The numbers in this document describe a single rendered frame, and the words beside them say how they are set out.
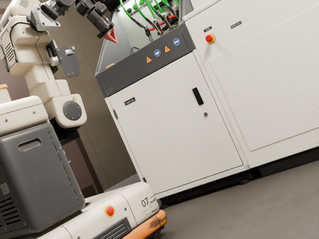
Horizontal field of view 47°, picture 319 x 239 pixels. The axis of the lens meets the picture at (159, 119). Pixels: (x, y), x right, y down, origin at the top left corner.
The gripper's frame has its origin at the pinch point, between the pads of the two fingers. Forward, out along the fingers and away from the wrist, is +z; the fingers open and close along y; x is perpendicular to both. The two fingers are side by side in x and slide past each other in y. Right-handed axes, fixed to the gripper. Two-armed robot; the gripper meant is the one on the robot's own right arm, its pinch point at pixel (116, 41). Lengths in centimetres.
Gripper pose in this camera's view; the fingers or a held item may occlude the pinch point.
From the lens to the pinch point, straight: 205.4
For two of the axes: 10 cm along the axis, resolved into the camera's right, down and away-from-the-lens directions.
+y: -6.4, 3.0, 7.1
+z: 6.6, 6.9, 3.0
